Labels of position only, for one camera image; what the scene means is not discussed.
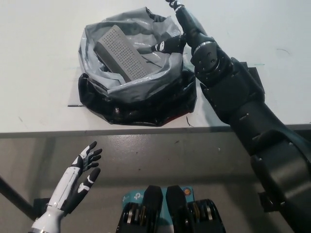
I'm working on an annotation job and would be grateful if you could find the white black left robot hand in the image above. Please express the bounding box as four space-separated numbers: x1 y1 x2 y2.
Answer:
46 141 103 216

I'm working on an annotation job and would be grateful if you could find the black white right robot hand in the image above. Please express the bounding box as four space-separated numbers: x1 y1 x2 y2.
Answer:
150 0 216 53

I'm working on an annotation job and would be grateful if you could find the grey perforated rectangular basket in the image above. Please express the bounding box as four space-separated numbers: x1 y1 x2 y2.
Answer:
93 24 156 82

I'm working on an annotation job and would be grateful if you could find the grey and black plastic bag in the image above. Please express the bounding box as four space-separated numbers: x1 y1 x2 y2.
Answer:
77 6 197 127

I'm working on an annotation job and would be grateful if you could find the black table leg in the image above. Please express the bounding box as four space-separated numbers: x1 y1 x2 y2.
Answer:
0 173 35 218

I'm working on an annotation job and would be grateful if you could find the teal printed box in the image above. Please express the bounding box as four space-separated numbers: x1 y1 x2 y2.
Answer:
122 186 195 224

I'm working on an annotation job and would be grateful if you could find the black flat mat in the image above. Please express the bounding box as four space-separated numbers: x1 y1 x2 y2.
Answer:
239 61 265 97

